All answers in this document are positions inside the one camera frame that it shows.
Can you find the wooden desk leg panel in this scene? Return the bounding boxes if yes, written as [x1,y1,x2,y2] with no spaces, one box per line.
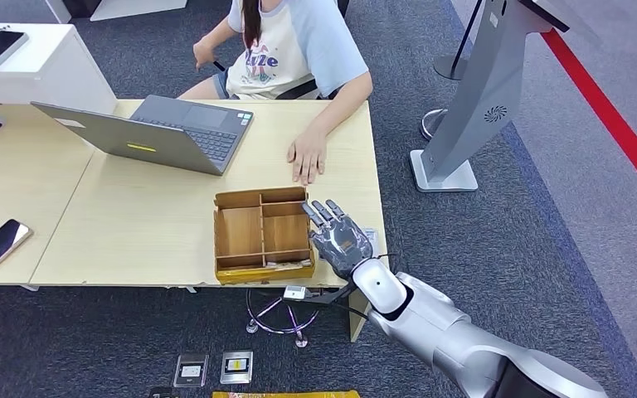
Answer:
[348,288,372,344]

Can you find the wooden divided organizer box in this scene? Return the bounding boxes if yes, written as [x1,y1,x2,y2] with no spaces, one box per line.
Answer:
[212,187,318,285]

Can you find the person's right hand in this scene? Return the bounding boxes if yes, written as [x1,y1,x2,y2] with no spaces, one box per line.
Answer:
[192,41,218,71]

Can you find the person's left hand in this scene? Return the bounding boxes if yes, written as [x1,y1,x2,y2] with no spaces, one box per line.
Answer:
[287,129,329,187]

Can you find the white furniture panel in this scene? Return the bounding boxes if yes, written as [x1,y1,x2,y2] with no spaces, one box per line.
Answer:
[43,0,189,24]

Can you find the chrome stool base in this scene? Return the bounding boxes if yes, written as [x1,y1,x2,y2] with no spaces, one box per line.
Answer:
[245,288,337,350]

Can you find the black stanchion post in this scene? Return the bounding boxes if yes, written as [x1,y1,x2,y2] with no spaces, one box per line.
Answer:
[432,0,485,82]

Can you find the grey laptop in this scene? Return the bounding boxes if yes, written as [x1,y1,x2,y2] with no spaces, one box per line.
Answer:
[30,95,255,177]

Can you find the yellow floor tape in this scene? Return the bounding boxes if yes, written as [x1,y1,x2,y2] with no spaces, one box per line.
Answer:
[212,390,362,398]

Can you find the chrome stanchion base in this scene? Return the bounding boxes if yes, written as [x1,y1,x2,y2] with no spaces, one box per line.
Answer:
[420,108,450,142]

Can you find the white cabinet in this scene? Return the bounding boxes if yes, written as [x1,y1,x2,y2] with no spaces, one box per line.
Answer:
[0,22,118,115]

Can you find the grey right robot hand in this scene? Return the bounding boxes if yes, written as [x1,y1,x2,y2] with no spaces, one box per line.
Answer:
[300,198,375,280]

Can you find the white room key card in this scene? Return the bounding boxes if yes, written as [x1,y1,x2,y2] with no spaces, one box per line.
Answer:
[265,260,312,272]

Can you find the steel floor socket white outlet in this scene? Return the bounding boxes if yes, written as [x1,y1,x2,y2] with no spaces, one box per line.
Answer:
[173,352,210,390]

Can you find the person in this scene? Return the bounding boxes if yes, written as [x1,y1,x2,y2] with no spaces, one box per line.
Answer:
[177,0,375,187]

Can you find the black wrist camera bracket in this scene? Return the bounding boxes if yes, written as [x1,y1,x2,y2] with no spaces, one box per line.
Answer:
[295,281,359,307]

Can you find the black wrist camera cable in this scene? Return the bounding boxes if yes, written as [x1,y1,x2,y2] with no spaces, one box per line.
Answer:
[318,299,372,322]

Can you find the grey kiosk stand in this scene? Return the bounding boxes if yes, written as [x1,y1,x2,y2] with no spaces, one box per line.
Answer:
[409,0,600,194]

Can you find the white card reader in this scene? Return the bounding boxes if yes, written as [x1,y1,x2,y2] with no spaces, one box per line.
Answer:
[360,227,381,260]

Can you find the steel floor socket yellow label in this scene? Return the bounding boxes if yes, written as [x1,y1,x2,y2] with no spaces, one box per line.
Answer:
[220,350,255,386]

